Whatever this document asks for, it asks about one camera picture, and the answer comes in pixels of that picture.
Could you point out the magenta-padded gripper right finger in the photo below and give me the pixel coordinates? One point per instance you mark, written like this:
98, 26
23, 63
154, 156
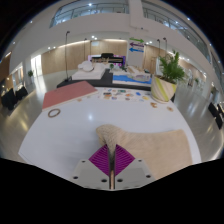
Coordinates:
122, 160

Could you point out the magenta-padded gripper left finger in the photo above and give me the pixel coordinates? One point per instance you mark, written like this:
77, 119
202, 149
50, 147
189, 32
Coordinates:
100, 160

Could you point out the beige textured towel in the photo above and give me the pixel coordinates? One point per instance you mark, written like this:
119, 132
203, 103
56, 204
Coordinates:
156, 150

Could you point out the small wooden disc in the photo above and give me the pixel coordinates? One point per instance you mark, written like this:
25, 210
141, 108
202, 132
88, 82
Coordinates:
153, 105
170, 108

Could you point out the sheet of colourful stickers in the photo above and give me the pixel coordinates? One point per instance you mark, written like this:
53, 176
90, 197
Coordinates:
125, 94

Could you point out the pink rectangular mat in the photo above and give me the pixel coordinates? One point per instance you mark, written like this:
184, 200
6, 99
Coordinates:
66, 94

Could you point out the black display table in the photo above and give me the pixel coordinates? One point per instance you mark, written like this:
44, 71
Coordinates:
108, 81

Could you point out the potted plant in striped pot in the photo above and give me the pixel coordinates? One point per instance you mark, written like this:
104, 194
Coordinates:
163, 91

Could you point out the blue architectural model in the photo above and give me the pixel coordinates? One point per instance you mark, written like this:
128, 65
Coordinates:
128, 80

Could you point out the white architectural model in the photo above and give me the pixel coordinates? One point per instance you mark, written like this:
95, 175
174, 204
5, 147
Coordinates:
89, 72

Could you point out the wide display screen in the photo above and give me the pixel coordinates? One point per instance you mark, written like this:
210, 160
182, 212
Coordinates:
118, 60

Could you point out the group of black chairs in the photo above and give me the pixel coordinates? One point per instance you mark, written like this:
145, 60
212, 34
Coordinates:
217, 115
11, 96

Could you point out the tall black pole stand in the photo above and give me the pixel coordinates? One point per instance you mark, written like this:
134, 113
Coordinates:
66, 56

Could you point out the white sign with arrows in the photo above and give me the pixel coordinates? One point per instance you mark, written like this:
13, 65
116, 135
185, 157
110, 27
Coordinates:
136, 50

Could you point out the small distant potted plant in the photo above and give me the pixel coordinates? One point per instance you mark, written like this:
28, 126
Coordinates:
30, 73

